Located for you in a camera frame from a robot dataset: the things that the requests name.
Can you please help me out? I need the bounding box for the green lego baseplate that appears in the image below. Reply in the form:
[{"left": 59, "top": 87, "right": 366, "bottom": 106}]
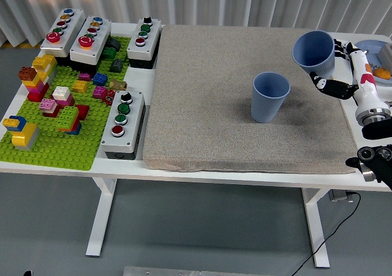
[{"left": 0, "top": 35, "right": 133, "bottom": 171}]

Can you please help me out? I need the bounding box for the dark grey curved lego brick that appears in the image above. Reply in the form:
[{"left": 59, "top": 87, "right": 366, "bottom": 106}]
[{"left": 105, "top": 38, "right": 122, "bottom": 51}]

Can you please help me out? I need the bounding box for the small orange fruit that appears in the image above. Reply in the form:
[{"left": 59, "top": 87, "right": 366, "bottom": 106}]
[{"left": 372, "top": 67, "right": 392, "bottom": 80}]

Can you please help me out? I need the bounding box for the yellow blue grey lego figure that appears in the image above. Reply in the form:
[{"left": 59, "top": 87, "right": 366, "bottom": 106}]
[{"left": 2, "top": 115, "right": 41, "bottom": 152}]

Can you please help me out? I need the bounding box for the blue ribbed cup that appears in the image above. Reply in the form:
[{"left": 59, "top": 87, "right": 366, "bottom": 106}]
[
  {"left": 292, "top": 30, "right": 336, "bottom": 80},
  {"left": 251, "top": 71, "right": 291, "bottom": 124}
]

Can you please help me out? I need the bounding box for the white five-button control box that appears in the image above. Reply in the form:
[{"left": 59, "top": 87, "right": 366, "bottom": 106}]
[
  {"left": 40, "top": 8, "right": 86, "bottom": 66},
  {"left": 69, "top": 15, "right": 113, "bottom": 74}
]

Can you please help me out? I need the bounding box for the tall multicolour lego tower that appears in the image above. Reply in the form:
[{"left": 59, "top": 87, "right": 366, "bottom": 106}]
[{"left": 18, "top": 54, "right": 59, "bottom": 103}]

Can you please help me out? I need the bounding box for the white and magenta lego stack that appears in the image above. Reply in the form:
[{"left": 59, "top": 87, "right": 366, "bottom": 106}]
[{"left": 51, "top": 86, "right": 76, "bottom": 108}]

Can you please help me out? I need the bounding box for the light blue plate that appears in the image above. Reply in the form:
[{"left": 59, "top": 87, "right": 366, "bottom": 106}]
[{"left": 355, "top": 39, "right": 392, "bottom": 84}]

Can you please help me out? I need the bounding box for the grey sloped lego brick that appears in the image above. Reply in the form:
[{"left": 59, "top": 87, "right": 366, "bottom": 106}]
[{"left": 109, "top": 58, "right": 124, "bottom": 73}]

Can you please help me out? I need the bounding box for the green red blue lego stack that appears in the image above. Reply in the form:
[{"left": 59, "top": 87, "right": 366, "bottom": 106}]
[{"left": 56, "top": 104, "right": 90, "bottom": 136}]

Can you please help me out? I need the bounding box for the pink magenta lego brick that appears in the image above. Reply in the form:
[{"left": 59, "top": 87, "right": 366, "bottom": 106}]
[{"left": 92, "top": 86, "right": 108, "bottom": 100}]

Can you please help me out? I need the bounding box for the grey power box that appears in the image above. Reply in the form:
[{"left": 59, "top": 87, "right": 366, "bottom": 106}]
[{"left": 330, "top": 190, "right": 353, "bottom": 202}]

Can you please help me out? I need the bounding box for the grey metal block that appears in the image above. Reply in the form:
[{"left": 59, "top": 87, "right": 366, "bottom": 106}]
[{"left": 377, "top": 42, "right": 392, "bottom": 62}]

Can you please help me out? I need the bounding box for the black power cable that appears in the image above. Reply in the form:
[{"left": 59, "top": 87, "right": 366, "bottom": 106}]
[{"left": 290, "top": 190, "right": 362, "bottom": 276}]

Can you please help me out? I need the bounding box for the yellow lego brick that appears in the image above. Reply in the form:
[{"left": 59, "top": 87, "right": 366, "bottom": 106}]
[{"left": 72, "top": 80, "right": 89, "bottom": 94}]

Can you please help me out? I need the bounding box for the blue lego brick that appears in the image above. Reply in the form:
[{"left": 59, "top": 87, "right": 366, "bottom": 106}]
[{"left": 92, "top": 72, "right": 109, "bottom": 86}]

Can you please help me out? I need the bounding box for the white four-button control box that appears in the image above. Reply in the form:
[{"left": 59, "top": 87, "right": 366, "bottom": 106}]
[
  {"left": 126, "top": 17, "right": 162, "bottom": 70},
  {"left": 100, "top": 90, "right": 150, "bottom": 160}
]

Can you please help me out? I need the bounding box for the grey-brown mat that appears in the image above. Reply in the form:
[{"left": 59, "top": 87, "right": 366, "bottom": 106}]
[{"left": 142, "top": 24, "right": 361, "bottom": 174}]

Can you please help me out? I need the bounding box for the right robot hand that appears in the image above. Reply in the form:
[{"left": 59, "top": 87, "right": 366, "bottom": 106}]
[{"left": 309, "top": 39, "right": 388, "bottom": 116}]

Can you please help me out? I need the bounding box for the pink and red lego stack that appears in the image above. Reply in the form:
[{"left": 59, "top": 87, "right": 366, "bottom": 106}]
[{"left": 39, "top": 98, "right": 61, "bottom": 118}]

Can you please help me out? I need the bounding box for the white table leg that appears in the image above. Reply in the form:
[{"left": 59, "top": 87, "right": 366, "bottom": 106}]
[
  {"left": 85, "top": 177, "right": 118, "bottom": 257},
  {"left": 301, "top": 187, "right": 331, "bottom": 269}
]

